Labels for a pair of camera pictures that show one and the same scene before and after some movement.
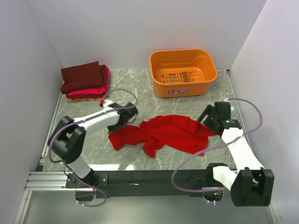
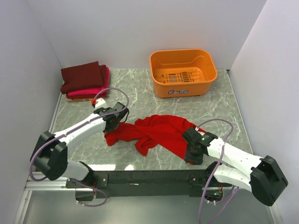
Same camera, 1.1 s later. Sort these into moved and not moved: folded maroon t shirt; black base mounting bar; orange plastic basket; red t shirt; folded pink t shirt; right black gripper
Moved: red t shirt; right black gripper
Not moved: folded pink t shirt; black base mounting bar; orange plastic basket; folded maroon t shirt
